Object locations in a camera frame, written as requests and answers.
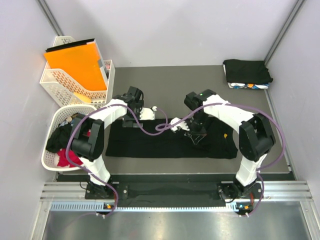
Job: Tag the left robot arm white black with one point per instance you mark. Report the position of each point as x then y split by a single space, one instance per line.
89 137

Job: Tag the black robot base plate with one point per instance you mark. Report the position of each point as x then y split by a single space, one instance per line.
177 190

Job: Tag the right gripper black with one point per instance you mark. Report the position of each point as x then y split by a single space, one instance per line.
202 134

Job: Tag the red garment in basket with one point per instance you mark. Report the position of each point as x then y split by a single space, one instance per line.
63 161

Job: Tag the black garment in basket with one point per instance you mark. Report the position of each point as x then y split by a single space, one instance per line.
59 138

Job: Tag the black folder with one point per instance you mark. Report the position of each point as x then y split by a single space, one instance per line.
70 45

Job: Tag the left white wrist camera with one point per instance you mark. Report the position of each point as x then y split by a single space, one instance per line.
148 113

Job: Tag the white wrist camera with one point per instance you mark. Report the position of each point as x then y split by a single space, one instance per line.
148 113
177 124

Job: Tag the aluminium frame rail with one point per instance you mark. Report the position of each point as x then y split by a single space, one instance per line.
70 196

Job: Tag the white perforated file organizer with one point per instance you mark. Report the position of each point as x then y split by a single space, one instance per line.
61 86

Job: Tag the black t shirt flower print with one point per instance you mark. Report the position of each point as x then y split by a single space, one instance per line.
130 142

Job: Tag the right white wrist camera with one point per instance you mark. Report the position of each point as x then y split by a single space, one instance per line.
177 124

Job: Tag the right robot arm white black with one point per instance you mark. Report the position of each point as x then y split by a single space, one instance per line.
256 137

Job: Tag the orange folder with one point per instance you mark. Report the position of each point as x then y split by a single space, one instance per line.
83 63

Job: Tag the blue garment in basket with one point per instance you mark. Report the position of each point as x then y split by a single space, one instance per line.
69 121

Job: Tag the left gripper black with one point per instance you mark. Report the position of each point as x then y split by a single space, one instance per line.
127 121

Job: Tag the folded black t shirt stack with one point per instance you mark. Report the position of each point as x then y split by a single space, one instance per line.
247 74

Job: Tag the white oval laundry basket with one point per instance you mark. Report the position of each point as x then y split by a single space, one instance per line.
50 160

